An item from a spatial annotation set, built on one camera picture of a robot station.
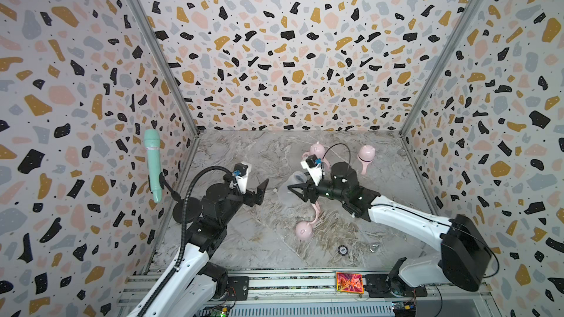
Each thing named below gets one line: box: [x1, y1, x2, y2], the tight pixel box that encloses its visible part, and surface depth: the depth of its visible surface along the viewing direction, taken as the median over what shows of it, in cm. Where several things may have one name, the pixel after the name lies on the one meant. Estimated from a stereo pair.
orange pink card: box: [335, 271, 365, 295], surface depth 76 cm
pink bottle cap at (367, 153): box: [358, 144, 376, 163], surface depth 94 cm
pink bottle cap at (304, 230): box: [295, 220, 314, 239], surface depth 85 cm
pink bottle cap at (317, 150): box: [309, 140, 326, 160], surface depth 96 cm
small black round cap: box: [337, 245, 349, 256], surface depth 84 cm
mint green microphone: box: [143, 129, 162, 204], surface depth 70 cm
